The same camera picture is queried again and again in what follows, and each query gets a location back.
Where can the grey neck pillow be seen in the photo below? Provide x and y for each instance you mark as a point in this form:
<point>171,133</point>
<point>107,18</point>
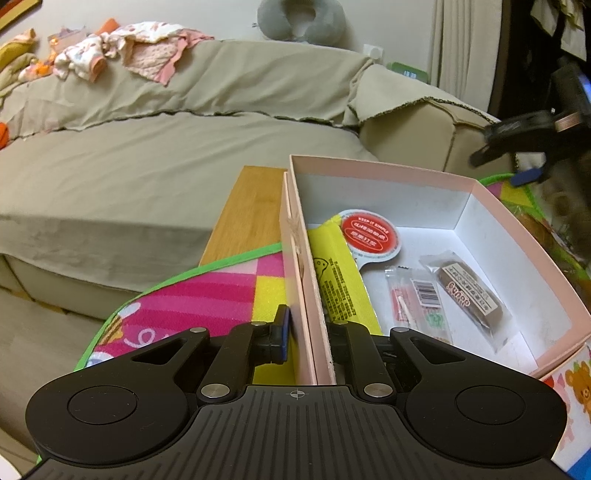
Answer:
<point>316,22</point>

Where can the brown bar snack packet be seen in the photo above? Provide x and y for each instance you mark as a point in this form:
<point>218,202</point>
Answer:
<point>469,291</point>

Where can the orange toy ball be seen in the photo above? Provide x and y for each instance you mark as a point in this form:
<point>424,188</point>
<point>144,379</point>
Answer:
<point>4,135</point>

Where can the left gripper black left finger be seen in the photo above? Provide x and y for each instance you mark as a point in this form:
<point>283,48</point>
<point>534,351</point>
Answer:
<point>234,357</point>

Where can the colourful play mat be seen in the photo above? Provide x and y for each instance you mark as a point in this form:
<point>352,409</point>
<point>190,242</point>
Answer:
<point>217,296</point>

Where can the pink baby clothes pile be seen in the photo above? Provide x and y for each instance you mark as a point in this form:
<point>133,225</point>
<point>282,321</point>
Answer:
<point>149,49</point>

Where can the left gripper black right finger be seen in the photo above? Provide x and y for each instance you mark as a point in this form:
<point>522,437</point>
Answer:
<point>353,347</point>

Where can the beige sofa with cover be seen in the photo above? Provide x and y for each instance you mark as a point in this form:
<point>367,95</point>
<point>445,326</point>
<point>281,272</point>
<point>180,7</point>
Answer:
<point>110,187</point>

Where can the white curtain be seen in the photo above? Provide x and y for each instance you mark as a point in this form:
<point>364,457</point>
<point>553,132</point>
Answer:
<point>465,45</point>

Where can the clear popsicle snack packet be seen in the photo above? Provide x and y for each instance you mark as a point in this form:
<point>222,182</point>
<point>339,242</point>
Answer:
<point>416,302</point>

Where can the yellow snack packet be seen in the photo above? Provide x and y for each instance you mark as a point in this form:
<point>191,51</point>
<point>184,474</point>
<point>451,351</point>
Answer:
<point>344,296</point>

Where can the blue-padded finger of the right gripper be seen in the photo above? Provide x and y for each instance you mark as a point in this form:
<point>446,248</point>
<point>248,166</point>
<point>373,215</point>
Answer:
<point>527,177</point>

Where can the red round lollipop packet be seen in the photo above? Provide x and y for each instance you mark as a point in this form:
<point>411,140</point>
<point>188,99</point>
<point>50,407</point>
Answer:
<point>371,237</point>

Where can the yellow plush toy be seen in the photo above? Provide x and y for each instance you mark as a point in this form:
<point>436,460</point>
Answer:
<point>16,55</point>

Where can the pink cardboard box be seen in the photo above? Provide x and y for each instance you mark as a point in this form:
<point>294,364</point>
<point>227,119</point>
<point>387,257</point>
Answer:
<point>433,212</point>

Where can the green digital clock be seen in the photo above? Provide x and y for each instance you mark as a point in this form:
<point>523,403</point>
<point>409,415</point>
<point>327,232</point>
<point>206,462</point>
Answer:
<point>409,71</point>

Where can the white wall socket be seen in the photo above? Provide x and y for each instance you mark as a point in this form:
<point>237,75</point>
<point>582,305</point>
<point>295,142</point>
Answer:
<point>374,52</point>

